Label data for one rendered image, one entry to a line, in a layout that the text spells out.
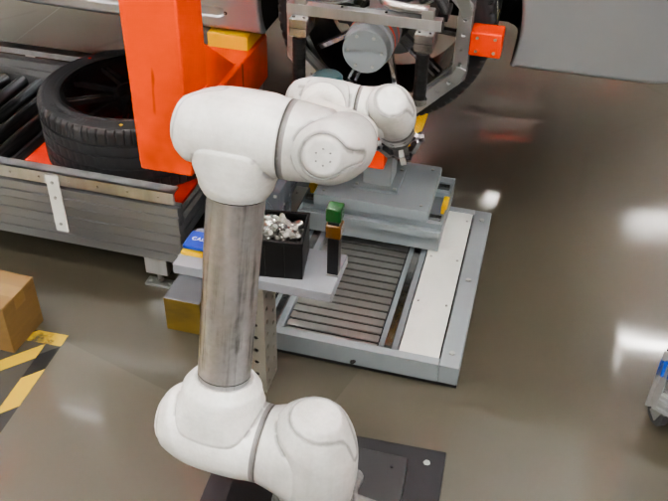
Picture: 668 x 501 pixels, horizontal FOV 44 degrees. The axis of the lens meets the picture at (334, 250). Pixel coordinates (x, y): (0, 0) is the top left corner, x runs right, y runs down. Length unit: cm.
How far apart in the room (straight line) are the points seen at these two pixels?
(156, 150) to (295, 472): 117
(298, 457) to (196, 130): 61
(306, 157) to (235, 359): 44
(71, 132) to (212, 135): 151
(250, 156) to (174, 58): 97
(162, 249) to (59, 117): 53
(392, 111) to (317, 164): 56
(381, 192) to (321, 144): 164
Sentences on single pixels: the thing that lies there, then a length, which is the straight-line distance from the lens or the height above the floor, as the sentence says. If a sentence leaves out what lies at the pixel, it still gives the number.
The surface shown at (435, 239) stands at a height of 14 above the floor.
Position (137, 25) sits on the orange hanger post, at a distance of 227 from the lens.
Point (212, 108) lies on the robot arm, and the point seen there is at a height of 119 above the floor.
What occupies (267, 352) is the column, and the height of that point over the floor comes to 14.
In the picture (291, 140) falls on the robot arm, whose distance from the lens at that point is 129.
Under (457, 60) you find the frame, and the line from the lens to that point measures 248.
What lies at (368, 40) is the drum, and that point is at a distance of 234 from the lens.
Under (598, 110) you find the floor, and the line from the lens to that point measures 411.
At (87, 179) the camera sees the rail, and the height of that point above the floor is 39.
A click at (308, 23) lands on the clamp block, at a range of 231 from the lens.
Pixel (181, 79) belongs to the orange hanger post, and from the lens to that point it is 228.
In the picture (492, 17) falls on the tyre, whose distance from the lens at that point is 251.
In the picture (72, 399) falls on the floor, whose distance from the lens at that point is 254.
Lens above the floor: 180
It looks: 37 degrees down
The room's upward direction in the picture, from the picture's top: 2 degrees clockwise
